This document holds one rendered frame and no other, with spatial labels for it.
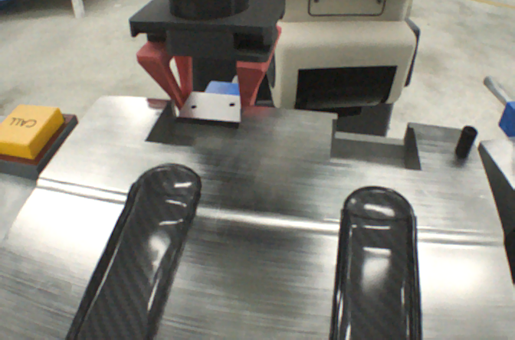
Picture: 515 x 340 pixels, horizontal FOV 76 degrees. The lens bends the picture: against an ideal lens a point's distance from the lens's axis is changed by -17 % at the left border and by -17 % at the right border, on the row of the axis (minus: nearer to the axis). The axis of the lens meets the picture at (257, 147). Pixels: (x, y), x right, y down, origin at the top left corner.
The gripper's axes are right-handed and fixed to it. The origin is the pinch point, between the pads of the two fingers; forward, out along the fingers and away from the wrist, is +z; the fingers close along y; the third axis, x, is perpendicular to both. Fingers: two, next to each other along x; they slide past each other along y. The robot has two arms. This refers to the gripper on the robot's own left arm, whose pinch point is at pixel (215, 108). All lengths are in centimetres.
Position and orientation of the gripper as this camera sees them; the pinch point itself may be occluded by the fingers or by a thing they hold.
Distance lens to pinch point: 32.8
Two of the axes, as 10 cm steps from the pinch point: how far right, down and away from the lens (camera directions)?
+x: 2.0, -6.4, 7.4
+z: 0.0, 7.6, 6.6
